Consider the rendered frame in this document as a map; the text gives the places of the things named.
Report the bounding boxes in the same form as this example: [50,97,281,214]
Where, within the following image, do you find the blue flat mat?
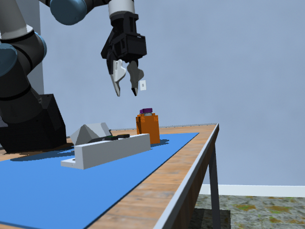
[0,133,199,229]

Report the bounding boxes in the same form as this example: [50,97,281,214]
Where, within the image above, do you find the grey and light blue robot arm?
[0,0,135,123]

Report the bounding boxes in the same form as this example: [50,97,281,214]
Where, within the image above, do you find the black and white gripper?
[106,11,147,97]

